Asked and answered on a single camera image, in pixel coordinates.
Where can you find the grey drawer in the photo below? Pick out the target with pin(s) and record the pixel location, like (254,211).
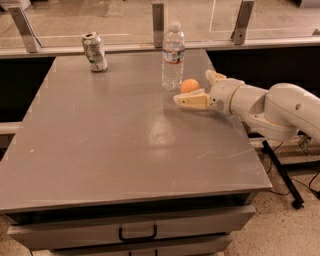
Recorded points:
(104,231)
(197,245)

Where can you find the grey cabinet with drawers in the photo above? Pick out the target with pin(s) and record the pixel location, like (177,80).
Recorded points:
(99,145)

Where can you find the left metal railing post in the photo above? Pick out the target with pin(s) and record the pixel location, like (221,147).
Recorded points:
(24,27)

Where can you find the black stand leg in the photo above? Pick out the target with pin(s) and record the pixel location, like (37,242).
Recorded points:
(298,200)

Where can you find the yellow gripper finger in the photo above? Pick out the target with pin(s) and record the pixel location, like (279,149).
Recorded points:
(213,77)
(197,99)

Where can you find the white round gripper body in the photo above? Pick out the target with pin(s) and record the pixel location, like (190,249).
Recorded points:
(224,95)

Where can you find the orange fruit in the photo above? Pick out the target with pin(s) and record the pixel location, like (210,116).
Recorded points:
(189,85)

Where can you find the horizontal metal rail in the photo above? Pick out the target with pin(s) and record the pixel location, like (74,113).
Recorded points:
(149,47)

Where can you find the middle metal railing post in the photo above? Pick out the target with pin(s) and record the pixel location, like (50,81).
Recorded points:
(158,24)

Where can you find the black upper drawer handle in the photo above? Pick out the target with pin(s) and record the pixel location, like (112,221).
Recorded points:
(132,233)

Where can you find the lower grey drawer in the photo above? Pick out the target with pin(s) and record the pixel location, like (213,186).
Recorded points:
(197,245)

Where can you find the crushed silver soda can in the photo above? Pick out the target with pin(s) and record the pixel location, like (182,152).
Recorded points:
(93,50)

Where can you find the right metal railing post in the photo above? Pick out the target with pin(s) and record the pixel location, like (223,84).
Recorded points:
(239,33)

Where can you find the clear plastic water bottle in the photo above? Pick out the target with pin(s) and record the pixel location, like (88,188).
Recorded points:
(173,57)

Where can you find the upper grey drawer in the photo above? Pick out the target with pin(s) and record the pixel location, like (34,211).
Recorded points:
(104,231)

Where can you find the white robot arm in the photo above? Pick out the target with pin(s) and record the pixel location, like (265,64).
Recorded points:
(278,113)

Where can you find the metal railing post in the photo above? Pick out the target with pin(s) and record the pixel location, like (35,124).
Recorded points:
(24,27)
(239,33)
(158,24)

